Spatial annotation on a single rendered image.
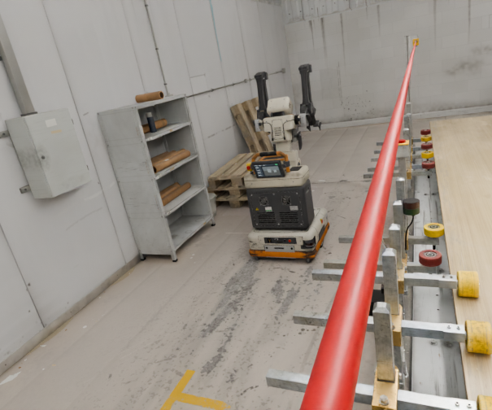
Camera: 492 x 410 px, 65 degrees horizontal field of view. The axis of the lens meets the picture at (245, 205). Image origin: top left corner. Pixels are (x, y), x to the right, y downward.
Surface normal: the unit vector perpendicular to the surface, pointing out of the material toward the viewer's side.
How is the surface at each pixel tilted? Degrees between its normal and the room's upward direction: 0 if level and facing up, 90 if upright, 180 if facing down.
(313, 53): 90
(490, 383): 0
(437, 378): 0
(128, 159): 90
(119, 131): 90
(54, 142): 90
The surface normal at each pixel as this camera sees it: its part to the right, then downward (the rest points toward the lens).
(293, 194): -0.39, 0.37
